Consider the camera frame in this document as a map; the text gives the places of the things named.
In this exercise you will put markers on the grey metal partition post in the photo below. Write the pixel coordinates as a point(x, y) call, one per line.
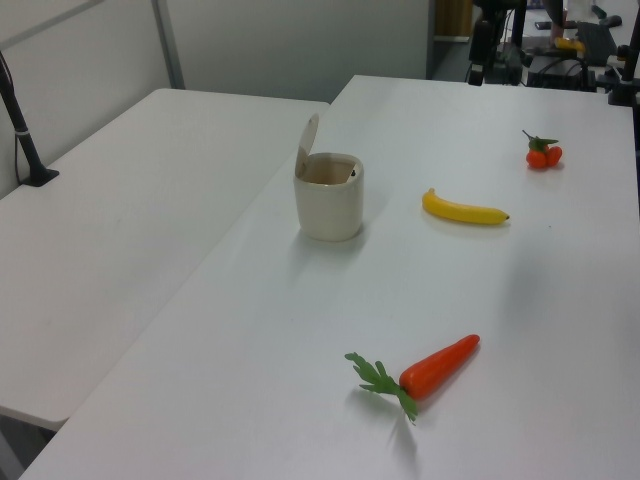
point(430, 40)

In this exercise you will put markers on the black vertical pole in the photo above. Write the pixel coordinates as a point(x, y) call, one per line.
point(519, 25)

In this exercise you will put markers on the black handheld device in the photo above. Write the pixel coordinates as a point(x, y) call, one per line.
point(610, 20)

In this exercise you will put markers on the small yellow object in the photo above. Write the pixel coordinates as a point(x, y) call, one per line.
point(570, 44)

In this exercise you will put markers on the beige garbage bin with lid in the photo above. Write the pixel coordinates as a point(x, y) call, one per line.
point(330, 210)

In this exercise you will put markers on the small black flat device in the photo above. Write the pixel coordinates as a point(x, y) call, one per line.
point(542, 25)

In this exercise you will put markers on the black equipment box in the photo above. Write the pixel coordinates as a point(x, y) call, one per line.
point(555, 72)

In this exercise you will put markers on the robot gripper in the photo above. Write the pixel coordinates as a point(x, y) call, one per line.
point(481, 42)

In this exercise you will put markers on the light wooden cabinet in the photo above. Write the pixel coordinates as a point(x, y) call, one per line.
point(452, 17)

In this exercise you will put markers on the black camera pole with base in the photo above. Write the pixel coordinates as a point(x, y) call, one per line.
point(25, 145)

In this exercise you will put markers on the dark equipment block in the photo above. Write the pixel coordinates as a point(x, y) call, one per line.
point(510, 65)

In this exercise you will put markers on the black clamp stand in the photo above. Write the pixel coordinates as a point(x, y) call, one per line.
point(625, 85)

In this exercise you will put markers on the orange toy tomato cluster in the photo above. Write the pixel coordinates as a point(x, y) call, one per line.
point(537, 159)

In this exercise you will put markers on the orange plastic carrot green leaves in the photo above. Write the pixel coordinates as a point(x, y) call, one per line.
point(435, 367)

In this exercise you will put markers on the yellow plastic banana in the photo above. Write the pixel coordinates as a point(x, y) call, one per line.
point(460, 212)

